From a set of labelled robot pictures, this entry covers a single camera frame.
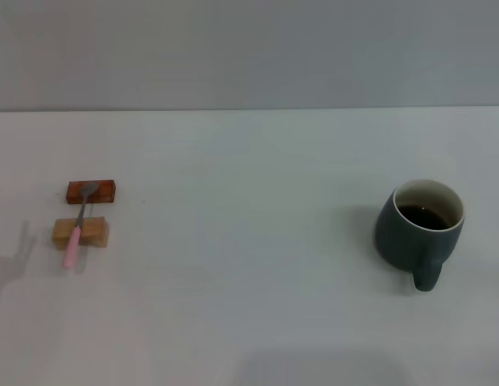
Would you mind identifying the grey ceramic cup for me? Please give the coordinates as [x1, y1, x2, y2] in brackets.
[373, 179, 466, 293]

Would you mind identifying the pink handled metal spoon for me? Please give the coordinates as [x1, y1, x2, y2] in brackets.
[63, 181, 100, 269]

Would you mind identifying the red-brown wooden block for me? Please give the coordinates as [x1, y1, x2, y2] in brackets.
[67, 180, 117, 206]

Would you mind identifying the light wooden block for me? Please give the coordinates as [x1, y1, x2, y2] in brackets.
[52, 216, 110, 251]

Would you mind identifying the dark coffee liquid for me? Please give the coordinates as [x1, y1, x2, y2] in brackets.
[395, 203, 450, 230]

